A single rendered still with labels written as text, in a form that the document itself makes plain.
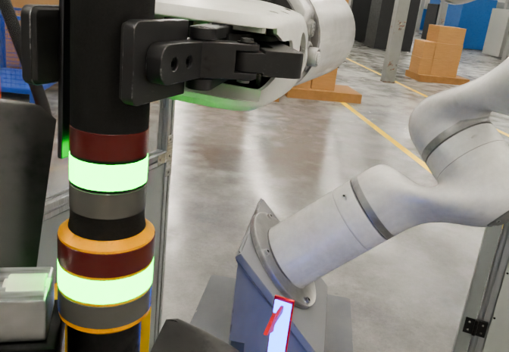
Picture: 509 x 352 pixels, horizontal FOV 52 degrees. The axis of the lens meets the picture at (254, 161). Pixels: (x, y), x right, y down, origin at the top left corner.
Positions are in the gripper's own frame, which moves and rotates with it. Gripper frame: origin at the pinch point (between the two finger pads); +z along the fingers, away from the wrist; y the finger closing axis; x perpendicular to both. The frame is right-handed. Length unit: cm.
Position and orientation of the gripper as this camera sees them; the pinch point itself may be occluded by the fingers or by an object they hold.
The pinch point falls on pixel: (106, 51)
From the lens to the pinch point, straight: 23.3
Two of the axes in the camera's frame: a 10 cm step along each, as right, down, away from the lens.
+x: 1.1, -9.5, -3.1
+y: -9.2, -2.1, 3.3
